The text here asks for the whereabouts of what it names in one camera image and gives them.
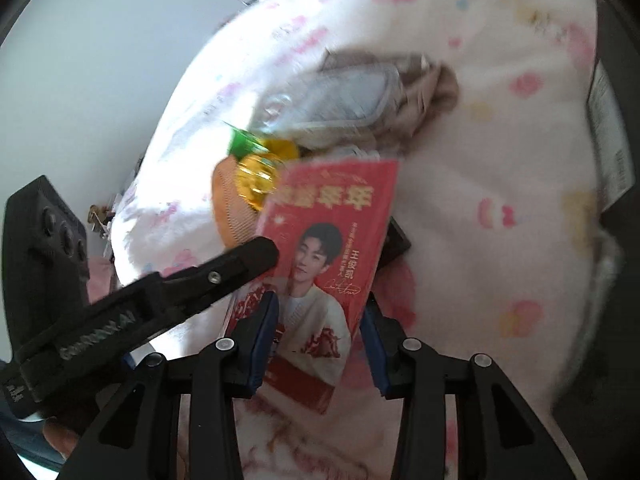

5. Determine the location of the pink cartoon print bedsheet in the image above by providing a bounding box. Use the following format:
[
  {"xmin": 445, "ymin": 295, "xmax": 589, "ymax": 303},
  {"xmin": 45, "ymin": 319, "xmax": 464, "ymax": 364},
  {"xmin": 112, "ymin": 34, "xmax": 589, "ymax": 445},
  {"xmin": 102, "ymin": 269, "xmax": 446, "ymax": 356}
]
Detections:
[{"xmin": 112, "ymin": 0, "xmax": 616, "ymax": 429}]

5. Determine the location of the green foil snack bag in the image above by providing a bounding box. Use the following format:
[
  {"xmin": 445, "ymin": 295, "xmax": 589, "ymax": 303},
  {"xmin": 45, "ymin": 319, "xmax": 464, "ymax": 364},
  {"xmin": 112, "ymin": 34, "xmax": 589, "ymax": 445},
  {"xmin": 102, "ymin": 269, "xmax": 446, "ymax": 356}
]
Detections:
[{"xmin": 228, "ymin": 125, "xmax": 269, "ymax": 160}]

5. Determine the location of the brown grey cloth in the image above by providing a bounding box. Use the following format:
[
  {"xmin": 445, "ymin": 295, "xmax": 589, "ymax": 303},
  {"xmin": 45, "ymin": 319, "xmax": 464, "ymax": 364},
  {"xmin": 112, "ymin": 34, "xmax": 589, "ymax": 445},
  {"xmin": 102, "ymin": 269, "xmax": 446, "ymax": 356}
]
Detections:
[{"xmin": 296, "ymin": 49, "xmax": 460, "ymax": 155}]

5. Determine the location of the orange knitted cloth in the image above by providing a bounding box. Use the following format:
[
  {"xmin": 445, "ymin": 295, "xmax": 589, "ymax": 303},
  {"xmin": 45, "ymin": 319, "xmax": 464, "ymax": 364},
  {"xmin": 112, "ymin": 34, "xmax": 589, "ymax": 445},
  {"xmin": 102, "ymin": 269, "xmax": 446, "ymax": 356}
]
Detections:
[{"xmin": 212, "ymin": 155, "xmax": 258, "ymax": 249}]

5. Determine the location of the yellow foil snack bag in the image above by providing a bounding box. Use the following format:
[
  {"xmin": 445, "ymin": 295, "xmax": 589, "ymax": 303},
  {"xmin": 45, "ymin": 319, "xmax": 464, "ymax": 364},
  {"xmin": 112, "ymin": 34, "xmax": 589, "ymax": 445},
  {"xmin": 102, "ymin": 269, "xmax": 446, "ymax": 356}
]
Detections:
[{"xmin": 234, "ymin": 138, "xmax": 299, "ymax": 210}]

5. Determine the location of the red packet with man portrait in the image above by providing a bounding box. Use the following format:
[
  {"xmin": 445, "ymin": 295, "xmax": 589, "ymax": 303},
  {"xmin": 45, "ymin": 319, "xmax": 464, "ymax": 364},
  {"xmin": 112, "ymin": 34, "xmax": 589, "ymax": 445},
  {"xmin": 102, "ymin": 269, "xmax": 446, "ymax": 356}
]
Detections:
[{"xmin": 228, "ymin": 157, "xmax": 399, "ymax": 414}]

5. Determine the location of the clear zip pouch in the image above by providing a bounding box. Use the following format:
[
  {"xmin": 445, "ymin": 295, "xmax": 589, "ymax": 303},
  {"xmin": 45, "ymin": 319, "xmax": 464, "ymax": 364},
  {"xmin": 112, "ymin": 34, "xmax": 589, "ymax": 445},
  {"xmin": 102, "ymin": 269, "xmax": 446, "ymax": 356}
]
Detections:
[{"xmin": 247, "ymin": 64, "xmax": 402, "ymax": 150}]

